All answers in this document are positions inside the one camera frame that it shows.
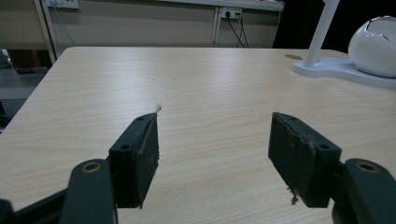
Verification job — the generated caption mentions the white wall socket strip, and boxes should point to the white wall socket strip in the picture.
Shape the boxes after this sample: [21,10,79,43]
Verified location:
[46,0,80,9]

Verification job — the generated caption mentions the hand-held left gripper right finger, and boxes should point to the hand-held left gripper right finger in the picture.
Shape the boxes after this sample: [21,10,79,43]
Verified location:
[268,111,343,209]

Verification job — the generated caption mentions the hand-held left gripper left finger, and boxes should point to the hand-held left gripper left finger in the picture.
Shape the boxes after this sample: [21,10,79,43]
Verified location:
[108,112,161,209]

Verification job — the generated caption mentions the light blue cable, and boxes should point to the light blue cable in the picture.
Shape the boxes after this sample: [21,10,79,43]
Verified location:
[51,3,77,46]

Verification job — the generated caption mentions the black power cable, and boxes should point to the black power cable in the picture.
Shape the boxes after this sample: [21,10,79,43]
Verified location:
[225,11,245,49]
[236,12,250,49]

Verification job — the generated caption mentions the white wall socket with plugs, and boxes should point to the white wall socket with plugs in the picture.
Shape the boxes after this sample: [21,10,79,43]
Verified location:
[221,7,243,20]

